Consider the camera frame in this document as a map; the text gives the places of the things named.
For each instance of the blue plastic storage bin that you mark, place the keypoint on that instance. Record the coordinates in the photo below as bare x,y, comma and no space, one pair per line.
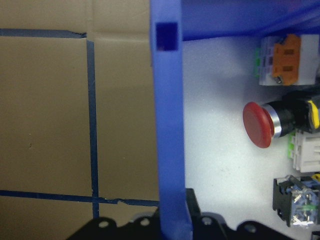
170,125

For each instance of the red mushroom push button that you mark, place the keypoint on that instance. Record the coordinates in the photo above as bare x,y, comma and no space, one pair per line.
257,125

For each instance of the white contact block green button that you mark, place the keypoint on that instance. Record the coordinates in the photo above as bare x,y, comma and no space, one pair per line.
307,155

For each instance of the white foam bin liner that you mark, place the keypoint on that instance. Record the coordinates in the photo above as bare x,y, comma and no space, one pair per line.
215,162

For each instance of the black clear contact block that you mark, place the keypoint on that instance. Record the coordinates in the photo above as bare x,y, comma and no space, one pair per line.
282,200

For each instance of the white contact block orange clip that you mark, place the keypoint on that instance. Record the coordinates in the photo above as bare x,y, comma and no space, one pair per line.
285,60

